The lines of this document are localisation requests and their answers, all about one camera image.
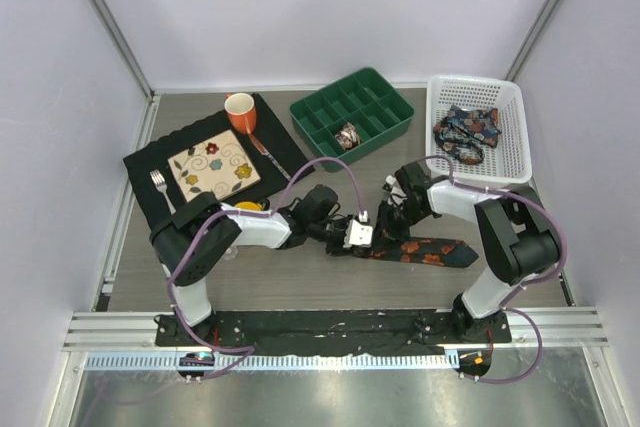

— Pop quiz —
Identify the aluminium frame rail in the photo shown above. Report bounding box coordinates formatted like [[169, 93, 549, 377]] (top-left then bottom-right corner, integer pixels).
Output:
[[63, 307, 609, 351]]

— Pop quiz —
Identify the square floral ceramic plate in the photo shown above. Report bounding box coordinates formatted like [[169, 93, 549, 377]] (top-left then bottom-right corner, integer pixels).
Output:
[[168, 130, 261, 202]]

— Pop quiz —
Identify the silver fork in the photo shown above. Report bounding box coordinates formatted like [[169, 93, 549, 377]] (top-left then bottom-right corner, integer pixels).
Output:
[[150, 170, 176, 215]]

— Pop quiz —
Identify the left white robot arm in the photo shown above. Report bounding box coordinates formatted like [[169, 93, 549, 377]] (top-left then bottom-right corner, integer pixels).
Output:
[[150, 185, 372, 346]]

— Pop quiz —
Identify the orange ceramic mug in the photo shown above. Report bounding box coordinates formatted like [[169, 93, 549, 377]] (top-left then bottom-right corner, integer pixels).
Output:
[[224, 93, 257, 135]]

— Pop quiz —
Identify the yellow plastic mug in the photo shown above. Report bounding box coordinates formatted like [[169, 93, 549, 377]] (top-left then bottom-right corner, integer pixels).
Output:
[[234, 201, 270, 212]]

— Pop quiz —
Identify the black cloth placemat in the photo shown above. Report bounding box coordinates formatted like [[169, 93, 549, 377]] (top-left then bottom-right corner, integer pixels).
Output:
[[123, 92, 308, 228]]

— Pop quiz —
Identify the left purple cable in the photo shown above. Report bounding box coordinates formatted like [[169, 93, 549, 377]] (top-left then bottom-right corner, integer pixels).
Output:
[[165, 157, 371, 381]]

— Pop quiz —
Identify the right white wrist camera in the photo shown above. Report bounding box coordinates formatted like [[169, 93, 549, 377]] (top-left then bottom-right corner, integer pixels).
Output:
[[383, 175, 406, 206]]

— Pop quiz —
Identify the rolled tie in tray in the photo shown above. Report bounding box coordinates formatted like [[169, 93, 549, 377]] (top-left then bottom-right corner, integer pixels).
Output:
[[334, 122, 362, 151]]

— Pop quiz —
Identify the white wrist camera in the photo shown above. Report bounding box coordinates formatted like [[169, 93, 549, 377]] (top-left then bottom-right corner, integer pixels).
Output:
[[344, 211, 374, 248], [383, 175, 406, 206]]

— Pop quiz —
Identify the clear plastic cup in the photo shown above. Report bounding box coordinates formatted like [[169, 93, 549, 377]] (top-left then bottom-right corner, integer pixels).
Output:
[[224, 246, 238, 260]]

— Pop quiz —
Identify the green divided organizer tray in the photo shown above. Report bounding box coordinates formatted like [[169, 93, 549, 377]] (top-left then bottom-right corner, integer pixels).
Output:
[[289, 67, 415, 164]]

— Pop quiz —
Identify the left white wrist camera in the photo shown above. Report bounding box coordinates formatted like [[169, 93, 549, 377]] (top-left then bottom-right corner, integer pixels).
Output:
[[344, 211, 374, 248]]

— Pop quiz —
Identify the blue floral tie in basket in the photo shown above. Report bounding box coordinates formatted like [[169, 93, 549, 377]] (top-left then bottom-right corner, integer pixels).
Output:
[[432, 105, 501, 165]]

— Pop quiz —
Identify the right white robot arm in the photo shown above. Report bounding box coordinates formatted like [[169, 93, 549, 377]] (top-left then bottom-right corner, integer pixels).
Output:
[[369, 162, 565, 342]]

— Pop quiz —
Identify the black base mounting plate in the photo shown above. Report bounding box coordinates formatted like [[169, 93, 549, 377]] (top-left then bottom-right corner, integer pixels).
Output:
[[154, 309, 512, 357]]

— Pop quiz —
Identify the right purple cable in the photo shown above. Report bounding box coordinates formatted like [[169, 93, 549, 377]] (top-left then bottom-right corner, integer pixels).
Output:
[[424, 154, 570, 388]]

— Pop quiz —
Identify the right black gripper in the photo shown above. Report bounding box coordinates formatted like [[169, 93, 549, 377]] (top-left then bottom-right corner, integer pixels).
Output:
[[369, 200, 430, 254]]

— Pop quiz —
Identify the white slotted cable duct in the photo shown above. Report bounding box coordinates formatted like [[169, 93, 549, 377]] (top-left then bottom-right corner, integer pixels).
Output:
[[85, 350, 459, 371]]

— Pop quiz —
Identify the black orange floral tie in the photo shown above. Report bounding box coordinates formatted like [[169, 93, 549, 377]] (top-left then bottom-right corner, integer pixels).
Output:
[[353, 237, 479, 269]]

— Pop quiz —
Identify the orange handled table knife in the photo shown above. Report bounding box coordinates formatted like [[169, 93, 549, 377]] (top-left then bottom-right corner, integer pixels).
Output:
[[248, 134, 291, 181]]

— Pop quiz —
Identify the white plastic basket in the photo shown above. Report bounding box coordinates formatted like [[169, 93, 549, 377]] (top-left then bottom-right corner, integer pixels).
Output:
[[425, 75, 532, 188]]

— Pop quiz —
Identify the purple cable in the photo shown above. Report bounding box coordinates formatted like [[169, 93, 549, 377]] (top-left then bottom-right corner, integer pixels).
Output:
[[165, 157, 371, 381], [424, 154, 570, 388]]

